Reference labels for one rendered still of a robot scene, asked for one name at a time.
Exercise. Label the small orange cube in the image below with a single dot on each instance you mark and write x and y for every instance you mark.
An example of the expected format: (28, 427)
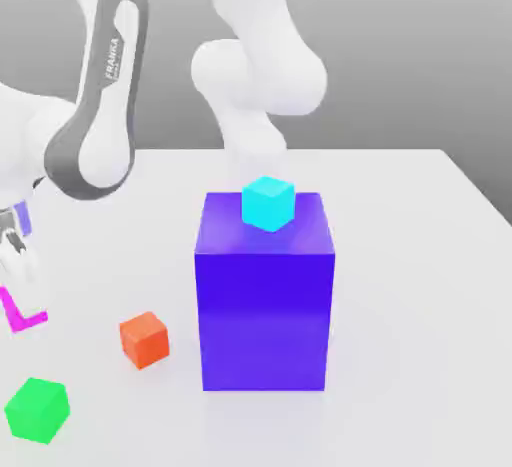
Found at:
(144, 341)

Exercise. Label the large purple box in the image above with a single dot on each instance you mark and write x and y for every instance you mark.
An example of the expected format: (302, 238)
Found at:
(264, 315)

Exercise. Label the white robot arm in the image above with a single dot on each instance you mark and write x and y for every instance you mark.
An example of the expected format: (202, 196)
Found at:
(260, 75)

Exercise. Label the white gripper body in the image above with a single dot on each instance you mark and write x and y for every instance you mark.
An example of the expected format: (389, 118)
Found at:
(24, 283)

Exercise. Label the small magenta cube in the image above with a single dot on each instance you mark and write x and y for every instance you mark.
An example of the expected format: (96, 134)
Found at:
(16, 321)

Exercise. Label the small cyan cube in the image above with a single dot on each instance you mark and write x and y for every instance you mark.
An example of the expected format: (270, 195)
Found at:
(268, 205)

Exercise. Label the small green cube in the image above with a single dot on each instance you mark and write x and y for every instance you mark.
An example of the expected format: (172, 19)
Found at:
(36, 411)

